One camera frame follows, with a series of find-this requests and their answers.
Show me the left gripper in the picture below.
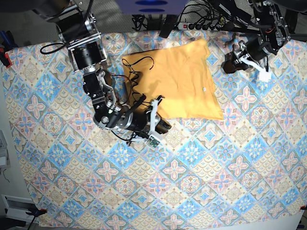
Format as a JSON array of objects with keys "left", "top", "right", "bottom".
[{"left": 222, "top": 40, "right": 272, "bottom": 82}]

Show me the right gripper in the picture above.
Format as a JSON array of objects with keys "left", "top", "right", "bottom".
[{"left": 126, "top": 95, "right": 171, "bottom": 150}]

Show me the yellow T-shirt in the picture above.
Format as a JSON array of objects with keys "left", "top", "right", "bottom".
[{"left": 122, "top": 38, "right": 224, "bottom": 120}]

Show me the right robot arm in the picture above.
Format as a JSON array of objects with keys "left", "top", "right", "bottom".
[{"left": 34, "top": 0, "right": 171, "bottom": 149}]

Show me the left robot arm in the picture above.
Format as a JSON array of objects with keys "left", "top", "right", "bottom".
[{"left": 222, "top": 0, "right": 290, "bottom": 82}]

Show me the white power strip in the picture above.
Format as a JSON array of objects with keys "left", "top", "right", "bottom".
[{"left": 177, "top": 23, "right": 195, "bottom": 30}]

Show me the patterned blue tablecloth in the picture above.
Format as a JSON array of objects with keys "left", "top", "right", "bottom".
[{"left": 0, "top": 31, "right": 307, "bottom": 230}]

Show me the red-black clamp left lower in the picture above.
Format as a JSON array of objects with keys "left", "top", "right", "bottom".
[{"left": 26, "top": 208, "right": 47, "bottom": 218}]

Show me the red-black clamp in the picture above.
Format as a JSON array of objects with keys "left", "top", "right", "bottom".
[
  {"left": 26, "top": 208, "right": 47, "bottom": 218},
  {"left": 0, "top": 31, "right": 14, "bottom": 68}
]

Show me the white box left edge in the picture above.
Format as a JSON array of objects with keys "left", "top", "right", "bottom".
[{"left": 0, "top": 130, "right": 10, "bottom": 169}]

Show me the red-black clamp left upper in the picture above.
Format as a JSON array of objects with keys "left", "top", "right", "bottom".
[{"left": 0, "top": 31, "right": 14, "bottom": 68}]

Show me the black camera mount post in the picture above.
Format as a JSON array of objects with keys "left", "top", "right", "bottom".
[{"left": 159, "top": 14, "right": 178, "bottom": 38}]

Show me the purple robot base plate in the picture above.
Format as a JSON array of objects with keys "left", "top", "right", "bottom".
[{"left": 116, "top": 0, "right": 188, "bottom": 15}]

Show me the white wall trunking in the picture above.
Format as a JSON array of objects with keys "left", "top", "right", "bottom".
[{"left": 1, "top": 195, "right": 36, "bottom": 223}]

